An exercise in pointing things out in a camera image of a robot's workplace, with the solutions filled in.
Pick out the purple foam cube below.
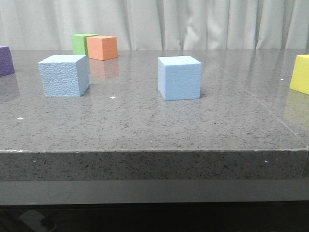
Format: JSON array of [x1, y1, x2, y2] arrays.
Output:
[[0, 45, 14, 76]]

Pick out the green foam cube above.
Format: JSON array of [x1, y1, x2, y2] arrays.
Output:
[[71, 34, 98, 56]]

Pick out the white curtain backdrop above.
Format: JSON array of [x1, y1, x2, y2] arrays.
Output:
[[0, 0, 309, 50]]

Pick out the orange foam cube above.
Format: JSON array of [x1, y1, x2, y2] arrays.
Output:
[[87, 36, 118, 60]]

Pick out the smooth light blue foam cube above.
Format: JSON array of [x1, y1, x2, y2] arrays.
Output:
[[158, 56, 202, 101]]

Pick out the textured light blue foam cube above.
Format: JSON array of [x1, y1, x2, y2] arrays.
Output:
[[38, 55, 89, 97]]

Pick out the yellow foam cube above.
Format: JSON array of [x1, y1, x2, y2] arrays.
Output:
[[290, 55, 309, 95]]

